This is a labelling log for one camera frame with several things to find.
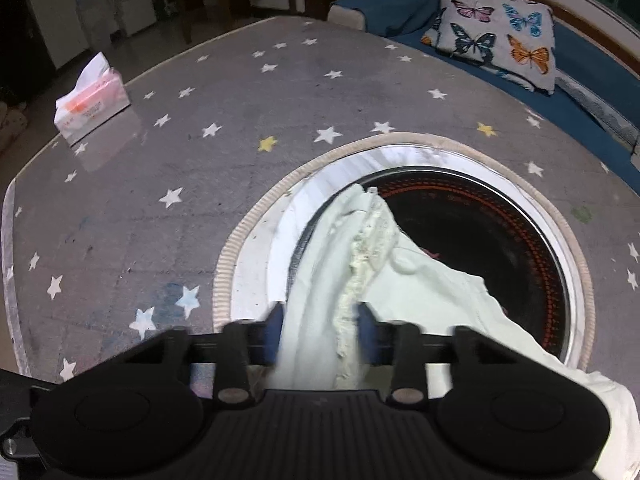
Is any pale green white t-shirt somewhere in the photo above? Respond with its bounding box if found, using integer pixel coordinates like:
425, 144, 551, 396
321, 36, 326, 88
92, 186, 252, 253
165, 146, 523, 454
267, 184, 639, 479

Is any blue sofa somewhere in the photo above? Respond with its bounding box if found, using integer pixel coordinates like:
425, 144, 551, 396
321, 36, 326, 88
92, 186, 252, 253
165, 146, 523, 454
328, 0, 639, 190

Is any butterfly print pillow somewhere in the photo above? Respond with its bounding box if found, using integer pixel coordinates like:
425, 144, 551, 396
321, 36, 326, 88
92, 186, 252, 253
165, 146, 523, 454
422, 0, 556, 94

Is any grey star pattern tablecloth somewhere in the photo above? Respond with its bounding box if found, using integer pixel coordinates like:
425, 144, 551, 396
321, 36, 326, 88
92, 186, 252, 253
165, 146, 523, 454
3, 18, 639, 390

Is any round black induction cooktop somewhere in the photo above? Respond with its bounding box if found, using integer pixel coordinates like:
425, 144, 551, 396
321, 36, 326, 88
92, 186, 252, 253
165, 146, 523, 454
213, 132, 596, 369

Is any pink white tissue pack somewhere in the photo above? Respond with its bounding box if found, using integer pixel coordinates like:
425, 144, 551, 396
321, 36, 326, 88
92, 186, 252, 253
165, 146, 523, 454
54, 52, 130, 146

